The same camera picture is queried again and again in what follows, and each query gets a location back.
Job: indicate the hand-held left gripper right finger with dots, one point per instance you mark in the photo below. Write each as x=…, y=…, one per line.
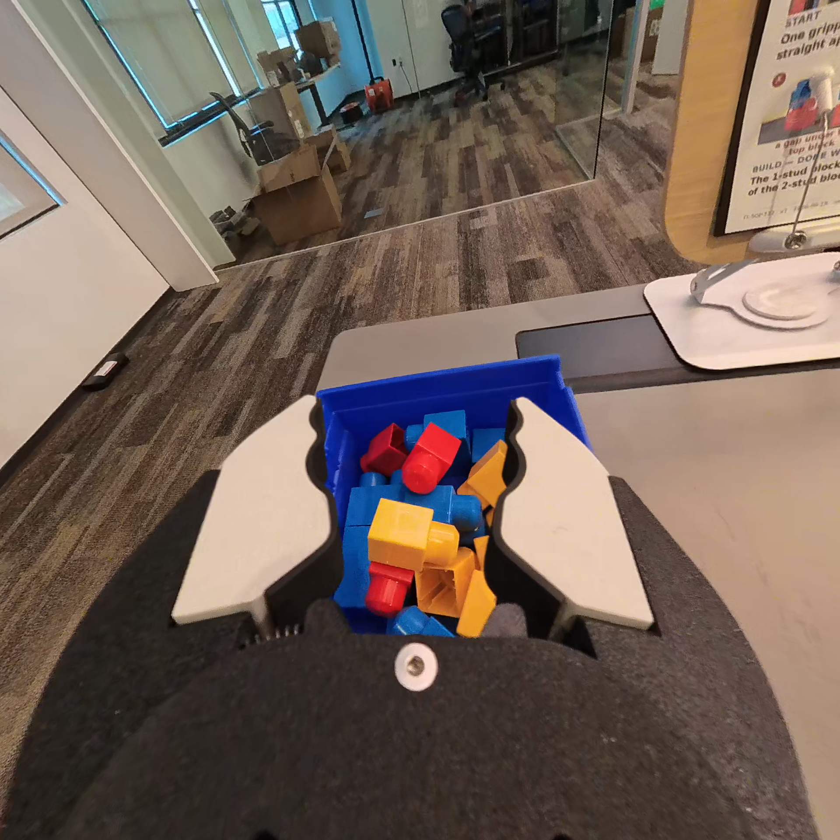
x=564, y=525

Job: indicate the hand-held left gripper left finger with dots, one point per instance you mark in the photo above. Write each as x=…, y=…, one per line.
x=262, y=518

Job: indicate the pile of colourful toy blocks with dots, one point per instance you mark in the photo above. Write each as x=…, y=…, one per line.
x=410, y=531

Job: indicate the blue plastic bin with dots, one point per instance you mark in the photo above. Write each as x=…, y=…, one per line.
x=433, y=394

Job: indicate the black desk mat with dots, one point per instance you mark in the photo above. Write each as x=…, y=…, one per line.
x=590, y=348

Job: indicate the small black flat device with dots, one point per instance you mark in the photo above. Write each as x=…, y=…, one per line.
x=105, y=372

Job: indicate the white stand base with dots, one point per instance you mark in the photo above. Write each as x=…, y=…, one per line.
x=715, y=334

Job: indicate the pile of cardboard boxes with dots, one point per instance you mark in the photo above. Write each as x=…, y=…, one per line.
x=298, y=203

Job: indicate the large window with blinds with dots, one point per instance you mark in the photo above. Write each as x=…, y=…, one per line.
x=23, y=190

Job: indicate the wooden display board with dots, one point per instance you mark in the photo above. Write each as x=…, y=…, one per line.
x=702, y=131

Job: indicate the instruction poster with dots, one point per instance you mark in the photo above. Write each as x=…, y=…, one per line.
x=800, y=170

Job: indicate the red floor fan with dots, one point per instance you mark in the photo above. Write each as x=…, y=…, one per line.
x=379, y=95

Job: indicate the office room window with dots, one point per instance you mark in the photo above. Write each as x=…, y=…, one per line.
x=164, y=59

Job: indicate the metal poster bracket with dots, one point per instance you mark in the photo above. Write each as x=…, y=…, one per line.
x=712, y=279

